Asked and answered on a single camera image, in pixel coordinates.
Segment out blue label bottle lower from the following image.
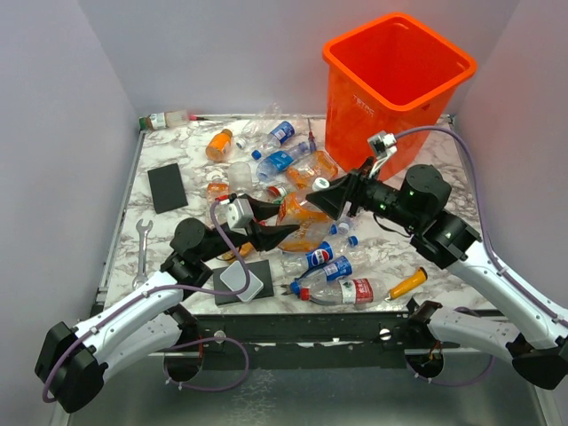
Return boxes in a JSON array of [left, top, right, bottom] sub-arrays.
[[289, 256, 352, 295]]

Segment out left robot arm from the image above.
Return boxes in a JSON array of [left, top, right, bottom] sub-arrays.
[[35, 194, 299, 413]]

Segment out red screwdriver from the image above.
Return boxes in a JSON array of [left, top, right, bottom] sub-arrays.
[[306, 117, 317, 153]]

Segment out small orange juice bottle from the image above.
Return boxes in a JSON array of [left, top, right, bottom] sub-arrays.
[[205, 129, 233, 162]]

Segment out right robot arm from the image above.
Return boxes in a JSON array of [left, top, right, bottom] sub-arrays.
[[306, 164, 567, 390]]

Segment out blue label water bottle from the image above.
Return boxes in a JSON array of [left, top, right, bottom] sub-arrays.
[[256, 142, 312, 182]]

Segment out white rounded box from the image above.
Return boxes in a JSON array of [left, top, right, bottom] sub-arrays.
[[220, 262, 264, 303]]

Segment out yellow handle utility knife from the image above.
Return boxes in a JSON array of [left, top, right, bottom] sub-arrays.
[[385, 267, 428, 302]]

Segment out clear crushed bottle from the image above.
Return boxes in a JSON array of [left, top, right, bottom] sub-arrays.
[[329, 215, 356, 235]]

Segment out tall orange label bottle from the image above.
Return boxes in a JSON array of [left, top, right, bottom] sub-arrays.
[[206, 175, 229, 209]]

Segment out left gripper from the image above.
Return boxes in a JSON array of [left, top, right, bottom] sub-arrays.
[[201, 194, 299, 264]]

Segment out red label water bottle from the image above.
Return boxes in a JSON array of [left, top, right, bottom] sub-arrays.
[[299, 278, 387, 306]]

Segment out orange plastic bin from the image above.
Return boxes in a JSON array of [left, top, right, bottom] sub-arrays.
[[322, 12, 477, 171]]

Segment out blue pepsi bottle middle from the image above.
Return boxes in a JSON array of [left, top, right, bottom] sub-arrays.
[[282, 241, 334, 274]]

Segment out brown coffee bottle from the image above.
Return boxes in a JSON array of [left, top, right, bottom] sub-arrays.
[[138, 110, 193, 131]]

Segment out black foam pad upper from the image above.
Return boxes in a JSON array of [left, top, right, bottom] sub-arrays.
[[147, 163, 188, 214]]

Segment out red pen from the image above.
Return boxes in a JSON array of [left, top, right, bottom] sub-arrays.
[[188, 114, 209, 122]]

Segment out large crushed orange bottle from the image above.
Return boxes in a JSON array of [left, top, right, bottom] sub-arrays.
[[276, 177, 333, 252]]

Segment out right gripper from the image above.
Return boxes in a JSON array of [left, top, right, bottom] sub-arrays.
[[305, 155, 422, 232]]

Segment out clear plastic cup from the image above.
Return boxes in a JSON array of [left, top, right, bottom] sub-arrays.
[[226, 162, 254, 194]]

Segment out blue label bottle top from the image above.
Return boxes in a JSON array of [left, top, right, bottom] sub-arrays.
[[260, 121, 296, 150]]

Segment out blue handle pliers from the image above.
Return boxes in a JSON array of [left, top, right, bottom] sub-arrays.
[[280, 282, 301, 296]]

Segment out silver wrench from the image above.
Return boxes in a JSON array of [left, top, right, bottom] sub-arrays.
[[132, 219, 154, 289]]

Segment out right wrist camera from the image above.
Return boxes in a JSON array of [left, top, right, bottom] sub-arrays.
[[367, 130, 397, 175]]

